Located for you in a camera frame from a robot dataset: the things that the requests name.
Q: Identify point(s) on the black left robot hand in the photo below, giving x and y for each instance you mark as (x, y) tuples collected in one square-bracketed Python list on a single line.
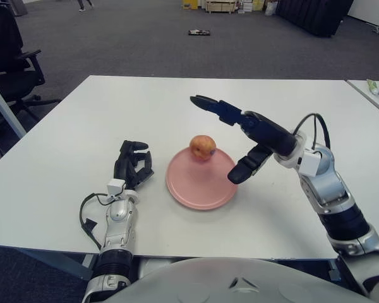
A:
[(129, 168)]

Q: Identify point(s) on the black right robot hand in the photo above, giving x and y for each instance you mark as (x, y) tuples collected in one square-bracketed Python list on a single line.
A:
[(268, 132)]

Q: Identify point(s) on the red yellow apple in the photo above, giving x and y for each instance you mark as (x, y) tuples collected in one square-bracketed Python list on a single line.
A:
[(202, 146)]

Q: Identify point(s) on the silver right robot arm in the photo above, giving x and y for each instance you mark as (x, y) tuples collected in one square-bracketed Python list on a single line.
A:
[(328, 189)]

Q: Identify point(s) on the pink round plate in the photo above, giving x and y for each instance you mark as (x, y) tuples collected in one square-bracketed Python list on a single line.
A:
[(202, 189)]

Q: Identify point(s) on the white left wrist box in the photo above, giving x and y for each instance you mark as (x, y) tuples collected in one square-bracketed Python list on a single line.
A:
[(116, 187)]

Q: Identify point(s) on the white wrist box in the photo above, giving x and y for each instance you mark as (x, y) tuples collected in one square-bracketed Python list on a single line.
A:
[(116, 187), (310, 163)]

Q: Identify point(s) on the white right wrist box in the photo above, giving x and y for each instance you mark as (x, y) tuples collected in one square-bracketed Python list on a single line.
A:
[(310, 163)]

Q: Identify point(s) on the green white tube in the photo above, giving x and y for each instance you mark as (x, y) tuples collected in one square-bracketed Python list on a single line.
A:
[(372, 86)]

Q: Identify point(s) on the flat black tray with items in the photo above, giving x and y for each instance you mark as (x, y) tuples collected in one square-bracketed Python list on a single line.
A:
[(199, 32)]

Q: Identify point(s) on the white plastic bag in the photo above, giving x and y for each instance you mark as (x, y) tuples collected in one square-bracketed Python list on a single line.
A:
[(270, 9)]

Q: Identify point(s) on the black draped partition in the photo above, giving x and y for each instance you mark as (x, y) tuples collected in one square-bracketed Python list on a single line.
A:
[(312, 15)]

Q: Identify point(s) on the white cardboard box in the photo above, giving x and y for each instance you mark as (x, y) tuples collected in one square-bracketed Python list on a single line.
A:
[(244, 7)]

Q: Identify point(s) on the grey robot torso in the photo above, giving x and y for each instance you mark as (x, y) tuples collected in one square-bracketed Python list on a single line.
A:
[(192, 281)]

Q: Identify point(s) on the wooden crate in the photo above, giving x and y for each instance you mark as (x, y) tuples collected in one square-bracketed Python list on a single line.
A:
[(220, 6)]

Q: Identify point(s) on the grey slanted table leg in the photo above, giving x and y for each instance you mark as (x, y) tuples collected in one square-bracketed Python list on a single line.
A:
[(5, 107)]

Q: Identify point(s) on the yellow box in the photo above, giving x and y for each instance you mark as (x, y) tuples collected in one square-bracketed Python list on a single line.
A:
[(190, 3)]

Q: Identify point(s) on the walking person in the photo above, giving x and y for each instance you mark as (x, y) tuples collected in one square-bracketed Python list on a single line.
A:
[(81, 4)]

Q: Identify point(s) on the black office chair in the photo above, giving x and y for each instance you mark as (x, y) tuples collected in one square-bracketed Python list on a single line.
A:
[(4, 47)]

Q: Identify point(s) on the grey bin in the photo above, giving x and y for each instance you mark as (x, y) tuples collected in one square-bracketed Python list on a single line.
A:
[(19, 7)]

